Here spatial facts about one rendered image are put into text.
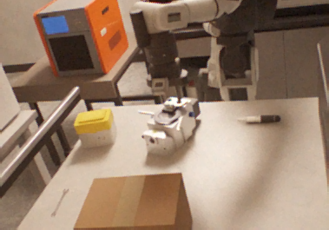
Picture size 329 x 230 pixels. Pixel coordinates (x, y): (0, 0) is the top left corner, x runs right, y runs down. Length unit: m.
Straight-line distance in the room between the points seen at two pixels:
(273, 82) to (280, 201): 1.84
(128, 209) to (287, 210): 0.40
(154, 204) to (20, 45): 4.20
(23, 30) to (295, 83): 3.15
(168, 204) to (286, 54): 2.01
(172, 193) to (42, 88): 1.82
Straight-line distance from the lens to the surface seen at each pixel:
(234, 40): 1.67
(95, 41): 2.37
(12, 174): 1.33
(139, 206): 0.89
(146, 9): 1.05
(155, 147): 1.28
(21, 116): 1.83
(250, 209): 1.06
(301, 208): 1.06
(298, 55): 2.76
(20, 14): 4.78
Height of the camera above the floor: 1.66
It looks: 29 degrees down
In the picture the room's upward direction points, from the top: 13 degrees counter-clockwise
